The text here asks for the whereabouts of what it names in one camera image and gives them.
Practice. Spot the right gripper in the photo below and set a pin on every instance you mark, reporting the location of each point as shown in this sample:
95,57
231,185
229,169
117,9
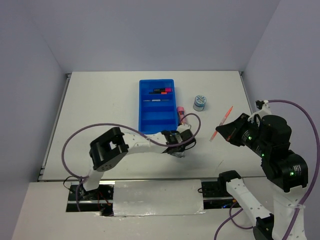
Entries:
229,131

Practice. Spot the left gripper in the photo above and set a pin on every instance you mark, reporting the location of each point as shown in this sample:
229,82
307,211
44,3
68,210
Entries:
179,154

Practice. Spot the orange thin pen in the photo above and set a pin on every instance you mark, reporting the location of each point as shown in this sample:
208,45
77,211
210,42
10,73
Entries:
221,123

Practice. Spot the pink capped black highlighter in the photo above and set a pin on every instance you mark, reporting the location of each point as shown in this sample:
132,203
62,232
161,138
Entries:
162,90

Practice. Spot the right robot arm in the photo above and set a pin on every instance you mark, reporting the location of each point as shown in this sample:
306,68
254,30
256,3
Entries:
268,136

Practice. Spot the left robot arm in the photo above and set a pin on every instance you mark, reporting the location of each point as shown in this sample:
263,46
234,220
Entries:
110,148

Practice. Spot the blue plastic compartment tray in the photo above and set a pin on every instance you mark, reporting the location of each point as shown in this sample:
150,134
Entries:
155,117

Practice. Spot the right blue tape roll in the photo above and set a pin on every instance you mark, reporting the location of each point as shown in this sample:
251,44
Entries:
199,103

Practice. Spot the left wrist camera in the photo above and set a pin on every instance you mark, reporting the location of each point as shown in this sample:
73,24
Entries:
183,127

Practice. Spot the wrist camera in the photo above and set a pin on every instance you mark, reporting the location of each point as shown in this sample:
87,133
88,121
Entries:
263,108
183,127

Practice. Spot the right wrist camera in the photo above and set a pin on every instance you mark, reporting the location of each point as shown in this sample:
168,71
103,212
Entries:
263,108

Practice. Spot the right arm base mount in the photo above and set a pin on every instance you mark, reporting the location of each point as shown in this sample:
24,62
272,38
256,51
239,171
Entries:
214,197

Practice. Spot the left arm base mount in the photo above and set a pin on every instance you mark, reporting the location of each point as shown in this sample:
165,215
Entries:
99,201

